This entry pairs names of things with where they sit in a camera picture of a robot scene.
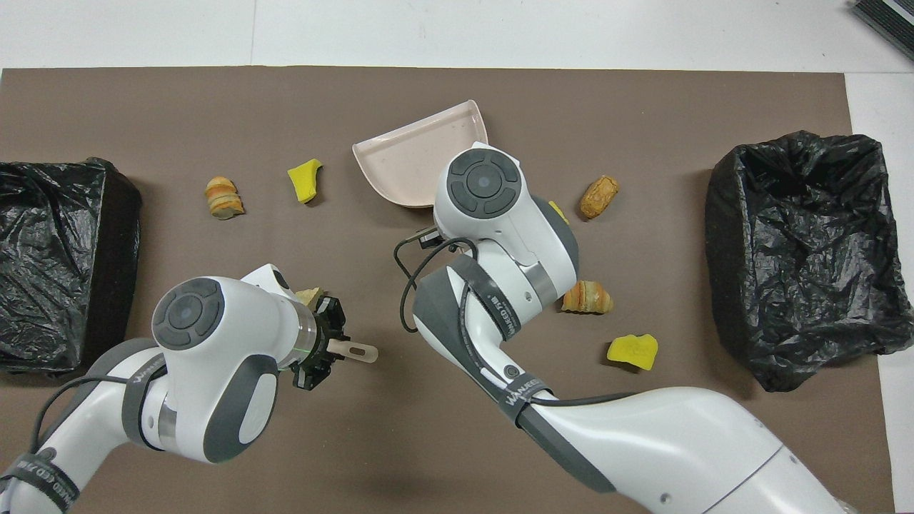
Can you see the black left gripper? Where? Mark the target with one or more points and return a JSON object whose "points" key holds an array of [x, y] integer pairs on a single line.
{"points": [[320, 335]]}

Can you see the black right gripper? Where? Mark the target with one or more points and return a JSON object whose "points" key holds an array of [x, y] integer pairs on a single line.
{"points": [[427, 238]]}

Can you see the beige hand brush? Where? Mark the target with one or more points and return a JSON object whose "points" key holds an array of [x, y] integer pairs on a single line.
{"points": [[353, 350]]}

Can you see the pale torn bread piece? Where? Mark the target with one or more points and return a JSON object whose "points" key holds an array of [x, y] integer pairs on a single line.
{"points": [[308, 295]]}

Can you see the beige plastic dustpan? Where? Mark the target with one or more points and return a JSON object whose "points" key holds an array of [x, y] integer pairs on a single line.
{"points": [[414, 160]]}

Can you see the small yellow sponge chunk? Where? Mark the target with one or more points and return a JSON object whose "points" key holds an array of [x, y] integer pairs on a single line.
{"points": [[305, 182]]}

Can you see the notched yellow sponge piece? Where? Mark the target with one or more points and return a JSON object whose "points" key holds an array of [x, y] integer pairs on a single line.
{"points": [[559, 212]]}

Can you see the striped orange croissant roll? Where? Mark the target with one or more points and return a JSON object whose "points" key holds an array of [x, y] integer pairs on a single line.
{"points": [[591, 297]]}

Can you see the brown bread roll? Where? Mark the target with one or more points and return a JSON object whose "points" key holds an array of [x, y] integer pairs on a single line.
{"points": [[598, 198]]}

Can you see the striped orange bread slice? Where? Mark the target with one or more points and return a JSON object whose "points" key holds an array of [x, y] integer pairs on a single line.
{"points": [[224, 200]]}

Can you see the yellow sponge with green back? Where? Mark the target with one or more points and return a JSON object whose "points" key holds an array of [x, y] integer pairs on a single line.
{"points": [[633, 351]]}

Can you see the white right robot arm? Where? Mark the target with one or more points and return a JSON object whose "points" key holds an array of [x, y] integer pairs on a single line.
{"points": [[678, 442]]}

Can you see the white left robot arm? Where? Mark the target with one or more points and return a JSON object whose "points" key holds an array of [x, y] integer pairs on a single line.
{"points": [[214, 371]]}

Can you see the black bag lined bin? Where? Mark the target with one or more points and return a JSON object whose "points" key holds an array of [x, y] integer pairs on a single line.
{"points": [[43, 285], [785, 250]]}

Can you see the brown paper table mat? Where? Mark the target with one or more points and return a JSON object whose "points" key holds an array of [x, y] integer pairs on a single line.
{"points": [[214, 107]]}

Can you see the dark ribbed object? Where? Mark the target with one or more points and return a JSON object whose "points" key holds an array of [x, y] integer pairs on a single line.
{"points": [[892, 18]]}

